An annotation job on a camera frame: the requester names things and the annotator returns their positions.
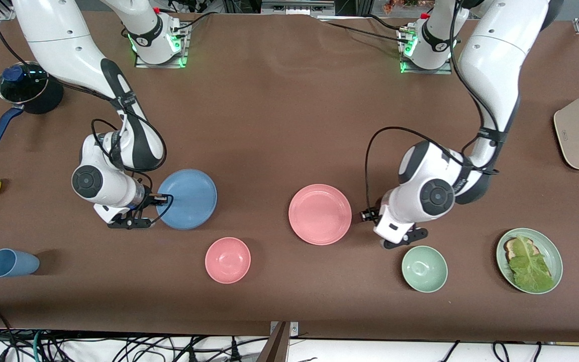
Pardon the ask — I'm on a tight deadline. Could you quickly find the blue plastic cup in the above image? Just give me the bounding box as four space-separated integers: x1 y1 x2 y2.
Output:
0 248 40 278

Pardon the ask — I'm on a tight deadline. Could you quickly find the metal table edge bracket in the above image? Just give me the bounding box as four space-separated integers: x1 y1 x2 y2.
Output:
269 321 300 336

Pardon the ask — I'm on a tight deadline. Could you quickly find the small green bowl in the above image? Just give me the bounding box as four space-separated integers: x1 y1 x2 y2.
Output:
401 245 448 293

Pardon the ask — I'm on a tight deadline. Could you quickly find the black base cable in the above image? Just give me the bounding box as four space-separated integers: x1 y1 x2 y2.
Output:
365 14 408 34
320 19 407 42
169 11 222 34

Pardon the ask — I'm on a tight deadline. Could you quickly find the green lettuce leaf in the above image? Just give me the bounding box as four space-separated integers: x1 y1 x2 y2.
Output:
508 235 555 293

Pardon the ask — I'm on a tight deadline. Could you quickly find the glass lid blue knob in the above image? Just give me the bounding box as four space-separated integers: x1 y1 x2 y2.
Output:
0 61 49 105

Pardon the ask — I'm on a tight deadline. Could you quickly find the small pink bowl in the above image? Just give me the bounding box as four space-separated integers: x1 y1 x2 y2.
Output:
205 237 251 285

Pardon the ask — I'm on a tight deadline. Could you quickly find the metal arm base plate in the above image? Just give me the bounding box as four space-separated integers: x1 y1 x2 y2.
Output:
135 23 188 69
399 25 453 75

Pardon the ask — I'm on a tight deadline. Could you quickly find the dark camera stand post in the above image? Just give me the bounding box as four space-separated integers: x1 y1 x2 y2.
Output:
256 322 291 362

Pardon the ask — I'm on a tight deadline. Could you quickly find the aluminium frame rail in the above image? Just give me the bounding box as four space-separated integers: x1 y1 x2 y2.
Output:
261 0 336 17

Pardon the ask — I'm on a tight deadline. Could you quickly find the blue plate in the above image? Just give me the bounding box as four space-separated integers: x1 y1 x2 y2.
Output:
157 168 218 231

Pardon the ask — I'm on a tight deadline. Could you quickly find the pink plate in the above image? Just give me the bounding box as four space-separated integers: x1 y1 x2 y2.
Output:
288 184 352 246

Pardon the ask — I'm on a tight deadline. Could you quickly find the green plate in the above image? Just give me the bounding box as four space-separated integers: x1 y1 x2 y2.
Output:
496 228 563 295

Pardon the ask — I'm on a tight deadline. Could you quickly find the orange leafy object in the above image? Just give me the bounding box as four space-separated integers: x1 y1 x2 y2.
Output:
383 0 437 14

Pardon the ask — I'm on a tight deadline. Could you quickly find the toasted bread slice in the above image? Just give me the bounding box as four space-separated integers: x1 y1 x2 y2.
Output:
503 236 539 263

